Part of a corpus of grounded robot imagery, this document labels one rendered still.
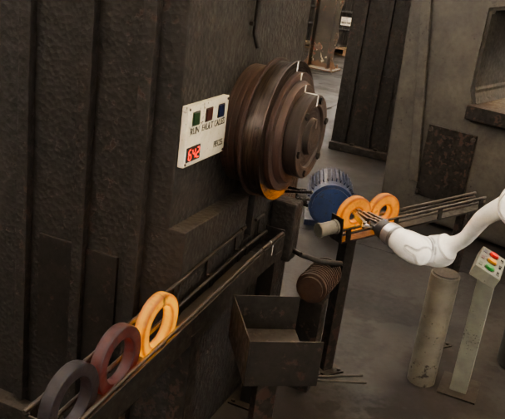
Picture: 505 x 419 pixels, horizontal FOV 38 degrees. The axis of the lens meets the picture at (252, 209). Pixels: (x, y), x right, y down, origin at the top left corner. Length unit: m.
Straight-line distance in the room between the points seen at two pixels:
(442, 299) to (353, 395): 0.54
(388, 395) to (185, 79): 1.70
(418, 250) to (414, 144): 2.54
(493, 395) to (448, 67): 2.39
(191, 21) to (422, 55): 3.20
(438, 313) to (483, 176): 2.03
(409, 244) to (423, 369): 0.75
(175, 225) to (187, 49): 0.53
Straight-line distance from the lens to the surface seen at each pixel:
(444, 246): 2.80
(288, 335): 2.24
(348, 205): 2.92
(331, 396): 3.12
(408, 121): 5.20
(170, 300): 2.00
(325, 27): 11.36
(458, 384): 3.33
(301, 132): 2.33
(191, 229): 2.20
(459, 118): 5.05
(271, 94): 2.27
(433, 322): 3.17
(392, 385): 3.28
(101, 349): 1.81
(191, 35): 2.06
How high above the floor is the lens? 1.70
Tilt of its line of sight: 20 degrees down
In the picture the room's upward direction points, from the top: 8 degrees clockwise
